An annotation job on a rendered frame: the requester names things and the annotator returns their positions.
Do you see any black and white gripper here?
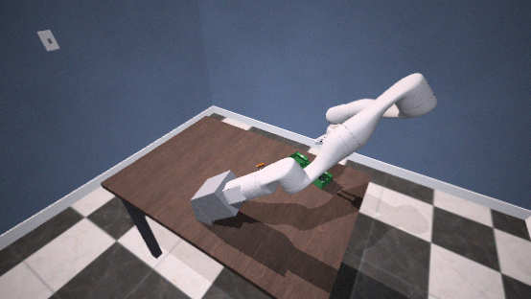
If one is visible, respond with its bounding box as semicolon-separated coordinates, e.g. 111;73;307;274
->
313;134;326;145

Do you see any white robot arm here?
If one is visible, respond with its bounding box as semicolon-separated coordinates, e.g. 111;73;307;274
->
222;73;437;204

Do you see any green open-top bin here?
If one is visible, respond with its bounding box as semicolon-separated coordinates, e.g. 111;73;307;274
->
289;151;333;189

